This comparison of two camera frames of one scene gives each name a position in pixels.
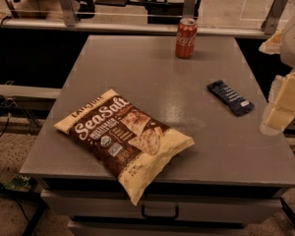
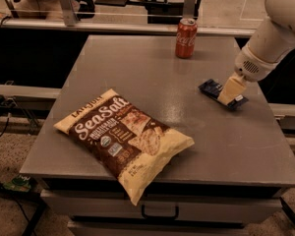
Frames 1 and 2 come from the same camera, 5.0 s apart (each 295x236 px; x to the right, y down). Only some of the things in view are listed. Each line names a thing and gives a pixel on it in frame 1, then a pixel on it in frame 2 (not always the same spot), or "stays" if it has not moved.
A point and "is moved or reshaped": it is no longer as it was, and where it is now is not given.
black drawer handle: [175, 216] stays
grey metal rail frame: [71, 23] stays
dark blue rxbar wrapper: [236, 102] is moved or reshaped
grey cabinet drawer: [163, 204] stays
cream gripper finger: [287, 91] → [234, 88]
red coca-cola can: [185, 38] stays
